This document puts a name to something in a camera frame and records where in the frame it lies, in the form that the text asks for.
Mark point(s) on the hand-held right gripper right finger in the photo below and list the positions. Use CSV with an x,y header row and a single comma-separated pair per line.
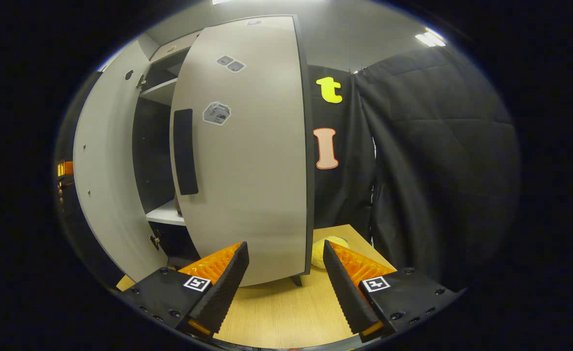
x,y
345,292

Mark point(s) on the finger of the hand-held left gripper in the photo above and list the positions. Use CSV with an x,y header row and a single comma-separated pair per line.
x,y
66,168

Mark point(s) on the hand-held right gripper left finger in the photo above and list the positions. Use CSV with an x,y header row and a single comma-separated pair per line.
x,y
225,287

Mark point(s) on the grey shoe cabinet door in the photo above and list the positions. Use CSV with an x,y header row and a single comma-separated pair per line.
x,y
106,170
252,185

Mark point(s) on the grey shoe cabinet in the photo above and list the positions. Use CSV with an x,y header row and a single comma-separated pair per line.
x,y
152,156

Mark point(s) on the yellow plush toy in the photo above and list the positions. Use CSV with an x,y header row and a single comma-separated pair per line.
x,y
318,251

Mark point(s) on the quilted black backdrop cloth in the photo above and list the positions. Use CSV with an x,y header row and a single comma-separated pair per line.
x,y
442,170

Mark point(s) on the large ceiling light panel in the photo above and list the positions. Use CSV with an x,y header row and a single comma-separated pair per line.
x,y
221,2

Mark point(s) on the small ceiling light panel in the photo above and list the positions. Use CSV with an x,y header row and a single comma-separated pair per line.
x,y
430,39

